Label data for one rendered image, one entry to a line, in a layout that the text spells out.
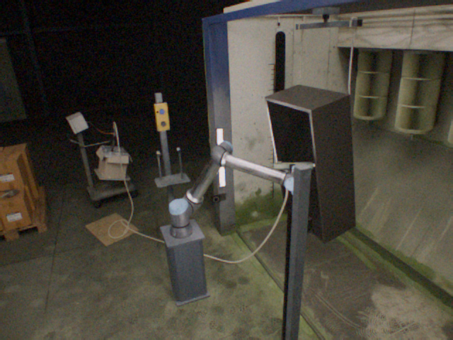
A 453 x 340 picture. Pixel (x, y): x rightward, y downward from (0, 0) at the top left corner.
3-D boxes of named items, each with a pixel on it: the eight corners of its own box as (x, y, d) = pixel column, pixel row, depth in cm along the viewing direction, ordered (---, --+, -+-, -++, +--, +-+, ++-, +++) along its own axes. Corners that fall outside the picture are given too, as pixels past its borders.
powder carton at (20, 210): (8, 217, 389) (-1, 192, 375) (32, 210, 402) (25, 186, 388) (6, 231, 359) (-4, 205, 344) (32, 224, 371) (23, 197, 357)
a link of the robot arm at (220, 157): (204, 149, 214) (301, 180, 193) (213, 143, 225) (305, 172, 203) (203, 163, 220) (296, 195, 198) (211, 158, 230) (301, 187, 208)
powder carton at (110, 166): (92, 167, 456) (95, 142, 447) (121, 168, 481) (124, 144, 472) (100, 179, 414) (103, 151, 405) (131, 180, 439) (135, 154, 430)
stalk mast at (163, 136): (178, 234, 365) (160, 92, 301) (179, 236, 360) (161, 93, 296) (173, 235, 363) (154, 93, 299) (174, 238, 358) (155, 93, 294)
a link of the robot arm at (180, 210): (167, 224, 250) (164, 205, 243) (178, 214, 264) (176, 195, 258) (183, 228, 244) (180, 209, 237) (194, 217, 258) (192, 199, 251)
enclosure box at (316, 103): (312, 197, 323) (298, 84, 267) (355, 226, 272) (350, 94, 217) (284, 212, 313) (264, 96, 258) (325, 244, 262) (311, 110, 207)
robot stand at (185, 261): (177, 307, 264) (167, 246, 239) (168, 284, 291) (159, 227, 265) (210, 296, 274) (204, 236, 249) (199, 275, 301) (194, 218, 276)
